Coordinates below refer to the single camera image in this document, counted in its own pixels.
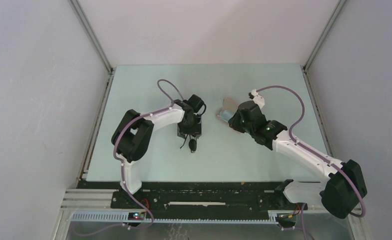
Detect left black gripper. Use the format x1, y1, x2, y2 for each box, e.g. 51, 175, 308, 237
178, 114, 201, 140

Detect black sunglasses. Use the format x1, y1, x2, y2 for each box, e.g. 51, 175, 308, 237
180, 134, 197, 153

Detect pink glasses case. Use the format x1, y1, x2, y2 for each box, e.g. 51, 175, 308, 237
215, 97, 239, 128

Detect light blue cleaning cloth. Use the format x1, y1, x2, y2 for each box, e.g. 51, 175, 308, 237
217, 109, 234, 122

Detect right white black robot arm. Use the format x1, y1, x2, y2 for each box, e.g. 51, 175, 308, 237
228, 100, 367, 219

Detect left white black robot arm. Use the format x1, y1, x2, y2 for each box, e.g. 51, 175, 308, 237
111, 94, 206, 208

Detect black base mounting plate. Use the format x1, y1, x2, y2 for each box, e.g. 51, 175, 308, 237
110, 181, 303, 220

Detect aluminium frame rails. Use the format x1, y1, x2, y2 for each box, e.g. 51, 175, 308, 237
60, 189, 115, 211

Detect grey cable duct rail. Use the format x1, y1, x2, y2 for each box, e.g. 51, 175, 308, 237
70, 211, 278, 225

